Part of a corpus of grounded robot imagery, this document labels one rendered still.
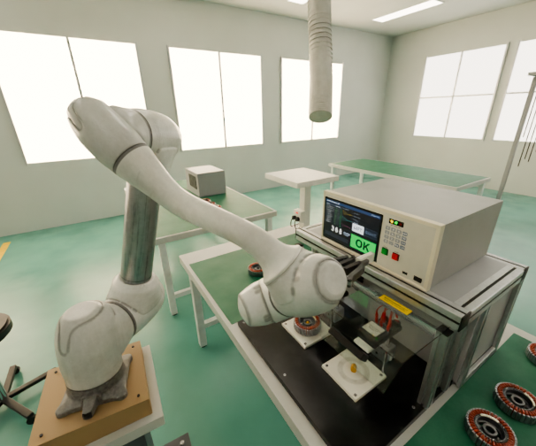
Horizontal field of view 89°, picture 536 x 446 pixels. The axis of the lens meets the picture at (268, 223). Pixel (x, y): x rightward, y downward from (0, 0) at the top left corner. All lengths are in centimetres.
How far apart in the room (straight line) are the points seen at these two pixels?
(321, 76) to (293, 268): 175
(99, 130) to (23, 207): 470
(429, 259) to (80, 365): 100
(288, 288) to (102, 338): 62
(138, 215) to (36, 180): 439
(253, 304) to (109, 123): 51
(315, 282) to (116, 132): 53
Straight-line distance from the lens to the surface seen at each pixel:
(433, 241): 85
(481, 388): 126
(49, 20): 527
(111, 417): 104
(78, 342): 96
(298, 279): 48
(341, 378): 106
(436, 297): 91
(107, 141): 71
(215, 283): 153
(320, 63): 217
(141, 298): 104
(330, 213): 107
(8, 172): 529
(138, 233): 94
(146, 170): 68
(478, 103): 755
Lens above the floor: 160
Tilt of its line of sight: 22 degrees down
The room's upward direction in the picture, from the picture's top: 1 degrees counter-clockwise
